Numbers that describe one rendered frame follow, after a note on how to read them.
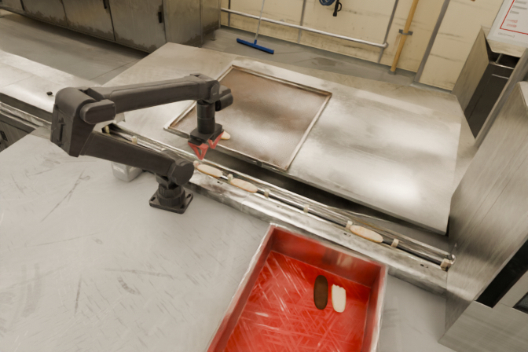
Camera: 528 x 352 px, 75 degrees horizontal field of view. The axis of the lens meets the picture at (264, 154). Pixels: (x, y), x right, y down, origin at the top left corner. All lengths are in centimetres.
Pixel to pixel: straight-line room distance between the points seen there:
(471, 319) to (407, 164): 58
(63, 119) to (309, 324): 72
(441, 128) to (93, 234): 129
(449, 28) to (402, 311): 359
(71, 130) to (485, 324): 95
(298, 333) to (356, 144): 71
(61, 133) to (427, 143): 119
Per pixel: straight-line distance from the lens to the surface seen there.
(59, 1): 494
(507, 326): 94
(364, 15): 466
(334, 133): 136
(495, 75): 260
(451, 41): 433
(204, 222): 110
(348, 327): 96
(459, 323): 95
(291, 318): 93
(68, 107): 79
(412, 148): 139
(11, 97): 171
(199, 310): 93
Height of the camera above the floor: 164
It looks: 37 degrees down
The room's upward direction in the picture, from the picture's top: 6 degrees clockwise
